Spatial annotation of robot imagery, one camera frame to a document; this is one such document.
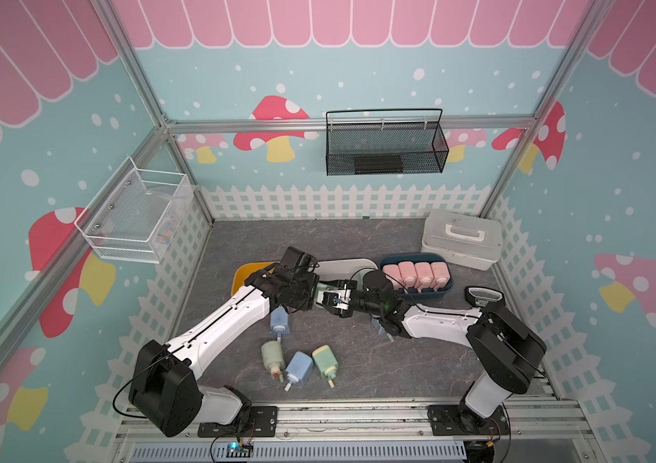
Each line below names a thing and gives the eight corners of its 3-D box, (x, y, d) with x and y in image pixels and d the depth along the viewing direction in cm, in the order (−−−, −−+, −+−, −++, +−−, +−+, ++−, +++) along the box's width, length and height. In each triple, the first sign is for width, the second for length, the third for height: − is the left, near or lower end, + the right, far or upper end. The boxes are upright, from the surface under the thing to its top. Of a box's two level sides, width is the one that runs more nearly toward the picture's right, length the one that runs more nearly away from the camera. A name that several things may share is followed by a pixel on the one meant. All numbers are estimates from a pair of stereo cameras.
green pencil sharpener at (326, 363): (328, 389, 81) (328, 382, 75) (313, 361, 86) (311, 352, 80) (343, 380, 83) (344, 372, 77) (327, 352, 88) (327, 343, 82)
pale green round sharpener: (269, 385, 82) (264, 377, 76) (265, 352, 87) (260, 343, 81) (288, 379, 82) (285, 371, 77) (283, 347, 88) (279, 337, 82)
